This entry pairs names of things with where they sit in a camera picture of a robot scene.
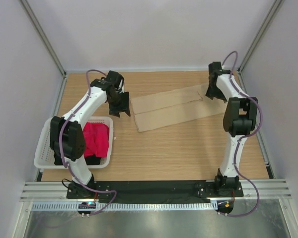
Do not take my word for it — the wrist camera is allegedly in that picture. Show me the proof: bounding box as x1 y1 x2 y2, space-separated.
101 70 125 92
208 61 223 78

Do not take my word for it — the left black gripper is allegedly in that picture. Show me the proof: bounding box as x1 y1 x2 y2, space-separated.
108 91 131 118

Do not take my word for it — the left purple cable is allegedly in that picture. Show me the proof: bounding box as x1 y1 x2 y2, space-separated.
47 69 119 229

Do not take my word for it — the right aluminium frame post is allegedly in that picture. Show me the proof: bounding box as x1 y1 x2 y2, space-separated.
238 0 285 74

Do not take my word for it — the aluminium frame post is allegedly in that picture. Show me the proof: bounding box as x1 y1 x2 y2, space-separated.
18 0 67 77
238 0 285 74

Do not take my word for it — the white slotted cable duct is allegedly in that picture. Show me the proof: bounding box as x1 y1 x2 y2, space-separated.
31 201 218 212

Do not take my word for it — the beige t shirt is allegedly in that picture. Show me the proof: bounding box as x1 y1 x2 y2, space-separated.
131 83 226 132

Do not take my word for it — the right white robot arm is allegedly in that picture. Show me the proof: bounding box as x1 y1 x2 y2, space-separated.
206 69 258 196

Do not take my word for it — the pink t shirt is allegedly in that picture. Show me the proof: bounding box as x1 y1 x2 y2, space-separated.
83 122 109 158

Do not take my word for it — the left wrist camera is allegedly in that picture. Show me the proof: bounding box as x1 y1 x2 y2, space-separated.
101 70 125 92

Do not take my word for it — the left aluminium frame post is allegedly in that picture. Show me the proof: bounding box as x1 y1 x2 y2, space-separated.
18 0 67 77

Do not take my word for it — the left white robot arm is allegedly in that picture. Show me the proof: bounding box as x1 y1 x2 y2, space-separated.
50 74 131 198

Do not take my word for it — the purple cable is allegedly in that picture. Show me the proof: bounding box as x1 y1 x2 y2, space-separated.
222 51 264 219
47 69 119 229

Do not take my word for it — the black t shirt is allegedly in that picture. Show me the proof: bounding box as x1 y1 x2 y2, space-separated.
53 127 101 166

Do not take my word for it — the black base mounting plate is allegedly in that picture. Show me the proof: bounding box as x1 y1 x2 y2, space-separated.
66 180 244 204

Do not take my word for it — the aluminium front rail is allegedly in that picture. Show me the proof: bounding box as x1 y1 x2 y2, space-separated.
20 179 292 201

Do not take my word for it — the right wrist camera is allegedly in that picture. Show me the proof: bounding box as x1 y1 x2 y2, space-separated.
208 61 223 78

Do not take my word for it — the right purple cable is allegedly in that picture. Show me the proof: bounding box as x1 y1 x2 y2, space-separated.
222 51 264 219

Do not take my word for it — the white plastic laundry basket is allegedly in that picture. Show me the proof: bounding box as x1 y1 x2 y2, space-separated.
34 117 114 169

